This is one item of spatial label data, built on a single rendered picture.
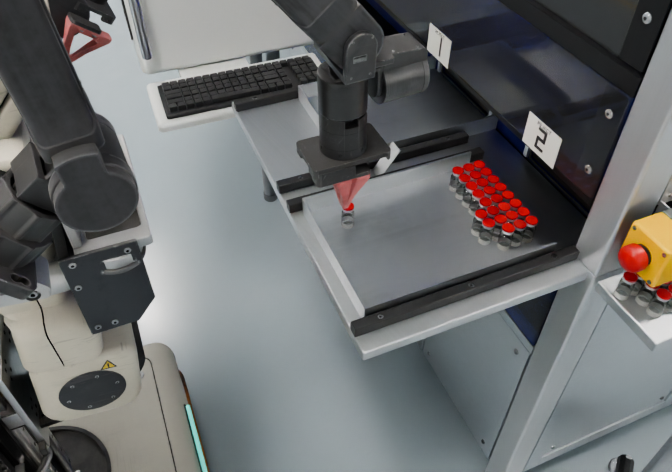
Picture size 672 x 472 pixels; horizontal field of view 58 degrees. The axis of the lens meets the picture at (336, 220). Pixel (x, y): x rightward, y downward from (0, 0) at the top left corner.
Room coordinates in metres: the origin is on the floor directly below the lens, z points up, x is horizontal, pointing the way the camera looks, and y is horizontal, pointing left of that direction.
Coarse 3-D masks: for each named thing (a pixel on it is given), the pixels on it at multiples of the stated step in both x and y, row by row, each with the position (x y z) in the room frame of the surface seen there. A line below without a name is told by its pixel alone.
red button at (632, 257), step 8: (624, 248) 0.58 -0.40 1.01; (632, 248) 0.57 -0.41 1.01; (640, 248) 0.57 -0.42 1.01; (624, 256) 0.57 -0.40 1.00; (632, 256) 0.56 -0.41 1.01; (640, 256) 0.56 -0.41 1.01; (624, 264) 0.56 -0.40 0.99; (632, 264) 0.55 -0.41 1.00; (640, 264) 0.55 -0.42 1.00; (632, 272) 0.55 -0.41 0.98
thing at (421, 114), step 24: (432, 72) 1.25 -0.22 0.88; (312, 96) 1.15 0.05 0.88; (408, 96) 1.15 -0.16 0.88; (432, 96) 1.15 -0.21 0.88; (456, 96) 1.15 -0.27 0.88; (384, 120) 1.06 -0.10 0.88; (408, 120) 1.06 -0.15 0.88; (432, 120) 1.06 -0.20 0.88; (456, 120) 1.06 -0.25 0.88; (480, 120) 1.02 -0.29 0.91; (408, 144) 0.95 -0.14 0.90
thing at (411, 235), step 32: (448, 160) 0.89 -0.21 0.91; (384, 192) 0.83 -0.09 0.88; (416, 192) 0.83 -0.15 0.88; (448, 192) 0.83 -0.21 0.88; (320, 224) 0.75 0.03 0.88; (384, 224) 0.75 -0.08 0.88; (416, 224) 0.75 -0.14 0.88; (448, 224) 0.75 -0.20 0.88; (352, 256) 0.67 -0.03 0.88; (384, 256) 0.67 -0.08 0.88; (416, 256) 0.67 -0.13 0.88; (448, 256) 0.67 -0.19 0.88; (480, 256) 0.67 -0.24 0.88; (512, 256) 0.64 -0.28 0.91; (352, 288) 0.58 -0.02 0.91; (384, 288) 0.61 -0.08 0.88; (416, 288) 0.61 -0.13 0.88
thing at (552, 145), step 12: (528, 120) 0.84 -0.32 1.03; (540, 120) 0.82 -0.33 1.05; (528, 132) 0.84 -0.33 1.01; (540, 132) 0.81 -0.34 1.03; (552, 132) 0.79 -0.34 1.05; (528, 144) 0.83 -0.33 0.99; (540, 144) 0.81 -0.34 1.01; (552, 144) 0.78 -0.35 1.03; (540, 156) 0.80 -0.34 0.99; (552, 156) 0.78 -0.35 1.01; (552, 168) 0.77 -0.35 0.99
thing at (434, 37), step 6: (432, 24) 1.15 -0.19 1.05; (432, 30) 1.15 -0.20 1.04; (438, 30) 1.13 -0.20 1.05; (432, 36) 1.15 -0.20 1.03; (438, 36) 1.13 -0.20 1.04; (444, 36) 1.11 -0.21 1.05; (432, 42) 1.14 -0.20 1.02; (438, 42) 1.12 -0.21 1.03; (444, 42) 1.10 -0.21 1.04; (450, 42) 1.08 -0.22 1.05; (432, 48) 1.14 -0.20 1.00; (438, 48) 1.12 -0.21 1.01; (444, 48) 1.10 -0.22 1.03; (450, 48) 1.08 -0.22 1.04; (432, 54) 1.14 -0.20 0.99; (438, 54) 1.12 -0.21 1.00; (444, 54) 1.10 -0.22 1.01; (438, 60) 1.12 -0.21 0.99; (444, 60) 1.10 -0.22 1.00
